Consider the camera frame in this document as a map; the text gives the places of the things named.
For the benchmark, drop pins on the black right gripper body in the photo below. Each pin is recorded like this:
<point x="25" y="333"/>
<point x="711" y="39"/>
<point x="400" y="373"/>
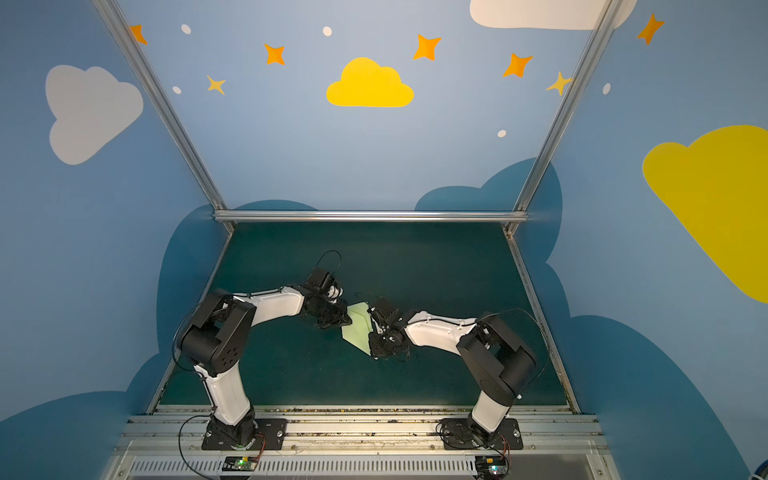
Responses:
<point x="379" y="339"/>

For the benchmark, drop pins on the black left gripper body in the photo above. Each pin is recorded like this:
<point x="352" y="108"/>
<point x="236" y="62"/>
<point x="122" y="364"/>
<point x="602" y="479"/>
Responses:
<point x="335" y="310"/>

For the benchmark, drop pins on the light green paper sheet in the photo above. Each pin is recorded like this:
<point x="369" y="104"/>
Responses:
<point x="357" y="332"/>

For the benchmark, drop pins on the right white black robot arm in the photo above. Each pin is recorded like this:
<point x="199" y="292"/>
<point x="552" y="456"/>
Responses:
<point x="500" y="362"/>

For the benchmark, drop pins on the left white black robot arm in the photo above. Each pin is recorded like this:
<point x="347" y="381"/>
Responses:
<point x="215" y="339"/>

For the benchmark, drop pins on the right green circuit board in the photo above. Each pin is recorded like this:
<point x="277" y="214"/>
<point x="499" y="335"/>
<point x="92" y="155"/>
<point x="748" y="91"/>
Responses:
<point x="491" y="467"/>

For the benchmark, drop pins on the green circuit board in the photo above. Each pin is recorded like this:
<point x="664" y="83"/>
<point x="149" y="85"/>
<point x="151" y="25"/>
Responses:
<point x="491" y="467"/>
<point x="240" y="464"/>

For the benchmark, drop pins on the left green circuit board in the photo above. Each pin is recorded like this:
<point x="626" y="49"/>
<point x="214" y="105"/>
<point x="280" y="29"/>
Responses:
<point x="240" y="464"/>

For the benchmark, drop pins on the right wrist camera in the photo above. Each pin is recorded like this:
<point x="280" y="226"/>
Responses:
<point x="384" y="313"/>

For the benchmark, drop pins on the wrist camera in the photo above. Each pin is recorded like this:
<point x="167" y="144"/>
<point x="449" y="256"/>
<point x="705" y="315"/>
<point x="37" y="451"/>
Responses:
<point x="384" y="313"/>
<point x="319" y="282"/>

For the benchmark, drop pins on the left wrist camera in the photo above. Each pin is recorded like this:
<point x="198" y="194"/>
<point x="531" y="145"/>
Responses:
<point x="319" y="282"/>

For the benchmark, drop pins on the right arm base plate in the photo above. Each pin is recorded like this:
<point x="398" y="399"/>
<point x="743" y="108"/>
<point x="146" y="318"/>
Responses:
<point x="462" y="434"/>

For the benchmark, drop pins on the left side floor rail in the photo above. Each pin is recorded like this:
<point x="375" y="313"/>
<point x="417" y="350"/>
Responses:
<point x="189" y="266"/>

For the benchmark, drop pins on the floor rail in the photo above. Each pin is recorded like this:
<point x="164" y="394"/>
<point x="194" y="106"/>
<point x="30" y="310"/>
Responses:
<point x="555" y="359"/>
<point x="189" y="266"/>

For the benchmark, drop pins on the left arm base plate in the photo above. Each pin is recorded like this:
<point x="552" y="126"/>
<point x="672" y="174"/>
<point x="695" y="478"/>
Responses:
<point x="248" y="434"/>

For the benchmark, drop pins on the aluminium back frame rail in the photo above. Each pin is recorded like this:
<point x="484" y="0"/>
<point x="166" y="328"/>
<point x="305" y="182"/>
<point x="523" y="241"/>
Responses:
<point x="254" y="216"/>

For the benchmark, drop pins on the right side floor rail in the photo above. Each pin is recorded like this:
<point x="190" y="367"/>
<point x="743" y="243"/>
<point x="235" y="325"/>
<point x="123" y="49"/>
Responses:
<point x="555" y="359"/>

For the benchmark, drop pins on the aluminium front rail platform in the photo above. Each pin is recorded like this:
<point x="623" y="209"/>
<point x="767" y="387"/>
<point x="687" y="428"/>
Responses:
<point x="361" y="442"/>

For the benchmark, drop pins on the aluminium left corner post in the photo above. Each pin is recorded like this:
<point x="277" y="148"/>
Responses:
<point x="116" y="22"/>

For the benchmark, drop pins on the aluminium corner post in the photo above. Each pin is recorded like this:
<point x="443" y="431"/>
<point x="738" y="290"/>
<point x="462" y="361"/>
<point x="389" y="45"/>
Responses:
<point x="591" y="55"/>
<point x="116" y="22"/>

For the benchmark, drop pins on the aluminium right corner post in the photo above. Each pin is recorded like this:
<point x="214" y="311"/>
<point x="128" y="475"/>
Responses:
<point x="591" y="55"/>

